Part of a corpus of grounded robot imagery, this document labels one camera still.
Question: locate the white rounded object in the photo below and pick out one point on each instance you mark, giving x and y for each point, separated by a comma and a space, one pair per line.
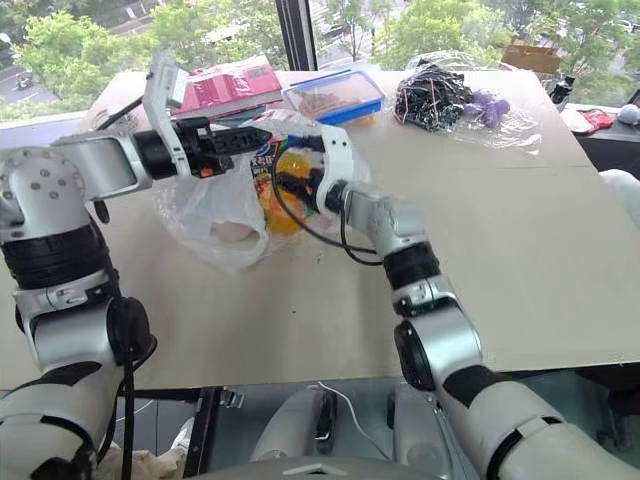
625, 200

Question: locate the black window mullion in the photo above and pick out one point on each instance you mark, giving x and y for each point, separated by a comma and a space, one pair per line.
297, 30

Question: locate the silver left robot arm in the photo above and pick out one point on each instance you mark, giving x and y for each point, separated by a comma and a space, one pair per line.
75, 170

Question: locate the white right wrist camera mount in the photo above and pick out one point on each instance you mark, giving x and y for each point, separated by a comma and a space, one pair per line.
337, 150

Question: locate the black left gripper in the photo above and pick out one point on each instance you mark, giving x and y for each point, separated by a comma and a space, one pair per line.
197, 150

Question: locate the grey rounded object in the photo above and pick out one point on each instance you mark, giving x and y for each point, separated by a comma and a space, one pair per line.
630, 115

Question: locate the clear blue-lidded food container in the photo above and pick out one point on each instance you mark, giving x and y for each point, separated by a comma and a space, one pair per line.
335, 92

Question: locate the small black device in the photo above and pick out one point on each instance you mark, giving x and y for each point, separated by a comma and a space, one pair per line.
562, 92

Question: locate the brown cardboard box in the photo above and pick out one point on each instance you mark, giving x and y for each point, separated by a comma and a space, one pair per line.
530, 57

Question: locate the red packet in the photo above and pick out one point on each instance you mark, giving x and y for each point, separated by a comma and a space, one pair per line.
595, 120

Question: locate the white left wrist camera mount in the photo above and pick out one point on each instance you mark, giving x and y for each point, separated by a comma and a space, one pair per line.
160, 100

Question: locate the black table leg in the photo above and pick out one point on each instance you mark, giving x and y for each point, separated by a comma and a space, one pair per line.
202, 435

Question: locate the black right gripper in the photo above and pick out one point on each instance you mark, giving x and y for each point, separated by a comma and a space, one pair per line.
300, 185

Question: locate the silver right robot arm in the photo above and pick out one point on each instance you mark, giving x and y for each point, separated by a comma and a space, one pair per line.
435, 340

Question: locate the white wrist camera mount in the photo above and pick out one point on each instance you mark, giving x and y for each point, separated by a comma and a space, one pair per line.
337, 150
160, 100

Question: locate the orange juice bottle blue cap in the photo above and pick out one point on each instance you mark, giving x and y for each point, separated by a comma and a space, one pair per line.
292, 167

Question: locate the teal flat item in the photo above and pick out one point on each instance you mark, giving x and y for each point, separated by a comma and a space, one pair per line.
235, 120

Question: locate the purple plastic object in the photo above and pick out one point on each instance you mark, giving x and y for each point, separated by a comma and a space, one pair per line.
487, 106

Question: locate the red pink box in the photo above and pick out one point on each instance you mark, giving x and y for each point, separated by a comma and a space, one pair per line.
225, 90

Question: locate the white red-printed plastic bag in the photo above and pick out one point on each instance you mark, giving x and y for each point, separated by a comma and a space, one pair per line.
210, 210

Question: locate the metal table bracket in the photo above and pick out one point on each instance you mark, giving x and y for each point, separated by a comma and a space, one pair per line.
234, 399

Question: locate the clear plastic bag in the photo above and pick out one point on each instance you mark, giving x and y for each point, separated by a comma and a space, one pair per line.
510, 141

